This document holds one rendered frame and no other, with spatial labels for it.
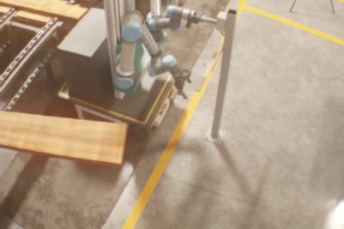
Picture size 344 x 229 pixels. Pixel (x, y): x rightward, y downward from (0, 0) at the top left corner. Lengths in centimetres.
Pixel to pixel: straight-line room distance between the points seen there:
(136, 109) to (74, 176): 80
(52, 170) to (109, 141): 117
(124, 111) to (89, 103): 32
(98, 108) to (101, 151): 100
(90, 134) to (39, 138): 35
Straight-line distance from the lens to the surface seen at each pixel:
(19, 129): 230
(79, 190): 301
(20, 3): 360
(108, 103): 305
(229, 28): 236
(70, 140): 214
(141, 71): 274
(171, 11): 245
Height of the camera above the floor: 264
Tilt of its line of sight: 49 degrees down
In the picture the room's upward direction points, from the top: 1 degrees clockwise
